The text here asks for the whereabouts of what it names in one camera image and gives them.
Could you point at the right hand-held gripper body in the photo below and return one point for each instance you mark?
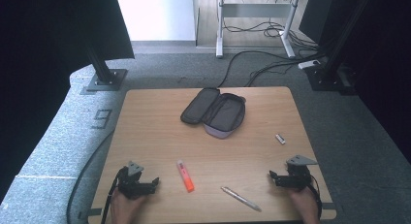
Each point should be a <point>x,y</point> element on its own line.
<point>299,178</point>

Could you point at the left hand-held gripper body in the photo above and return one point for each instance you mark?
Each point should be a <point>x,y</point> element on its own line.
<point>131,185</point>

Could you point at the small white eraser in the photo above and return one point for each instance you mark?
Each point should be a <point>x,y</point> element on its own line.
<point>280,139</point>

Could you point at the silver pen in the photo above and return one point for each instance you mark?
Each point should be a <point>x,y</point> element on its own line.
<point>240,198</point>

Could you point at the black and lilac pencil case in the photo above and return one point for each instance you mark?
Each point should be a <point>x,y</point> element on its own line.
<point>223,112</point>

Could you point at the person's right hand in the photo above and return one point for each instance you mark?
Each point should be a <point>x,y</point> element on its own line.
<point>307,204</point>

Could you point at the orange highlighter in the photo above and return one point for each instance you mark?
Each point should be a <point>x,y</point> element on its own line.
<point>185,177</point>

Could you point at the grey tape strip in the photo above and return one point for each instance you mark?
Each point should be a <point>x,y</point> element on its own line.
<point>328,206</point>

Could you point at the black metal stand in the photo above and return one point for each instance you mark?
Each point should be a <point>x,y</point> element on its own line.
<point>332,69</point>
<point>105,77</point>

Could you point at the white power strip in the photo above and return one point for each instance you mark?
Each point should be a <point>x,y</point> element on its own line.
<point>308,64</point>

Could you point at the black curtain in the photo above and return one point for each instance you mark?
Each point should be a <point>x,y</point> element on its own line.
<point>384,72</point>
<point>48,56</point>

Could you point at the white desk frame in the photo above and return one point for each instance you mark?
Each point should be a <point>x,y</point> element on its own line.
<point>255,10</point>

